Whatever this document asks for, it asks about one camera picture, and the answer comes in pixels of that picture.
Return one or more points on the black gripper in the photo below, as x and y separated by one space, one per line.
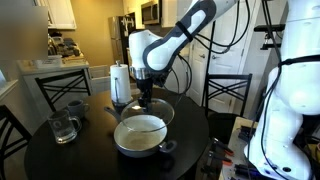
143 83

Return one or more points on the round glass pot lid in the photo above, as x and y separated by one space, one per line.
160 111

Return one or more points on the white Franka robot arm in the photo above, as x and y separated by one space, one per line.
293 83

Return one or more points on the grey pot with cream inside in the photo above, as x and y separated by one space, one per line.
136 141

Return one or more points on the white paper towel roll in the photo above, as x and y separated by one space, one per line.
120 83

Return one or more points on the stainless steel refrigerator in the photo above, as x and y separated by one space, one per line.
121 36

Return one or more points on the grey ceramic mug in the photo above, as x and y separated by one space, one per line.
77 109

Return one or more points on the black metal chair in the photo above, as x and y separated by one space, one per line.
10 133
63 87
228 90

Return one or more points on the white panel door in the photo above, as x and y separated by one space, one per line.
223 66

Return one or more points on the clear glass mug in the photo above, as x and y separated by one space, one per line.
63 128

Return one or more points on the black microwave oven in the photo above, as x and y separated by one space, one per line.
150 11

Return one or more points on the orange black clamp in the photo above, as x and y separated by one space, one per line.
224 147
220 158

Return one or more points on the robot mounting table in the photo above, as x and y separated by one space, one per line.
233 140

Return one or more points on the clear plastic bin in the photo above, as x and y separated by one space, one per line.
48 62

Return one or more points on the black block on mounting table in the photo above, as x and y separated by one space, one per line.
248 132

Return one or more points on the white counter base cabinet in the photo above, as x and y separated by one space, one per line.
36 86

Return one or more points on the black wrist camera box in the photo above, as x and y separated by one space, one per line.
160 79

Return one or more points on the white wall cabinet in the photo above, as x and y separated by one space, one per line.
61 13

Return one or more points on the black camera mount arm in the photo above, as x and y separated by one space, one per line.
268 28

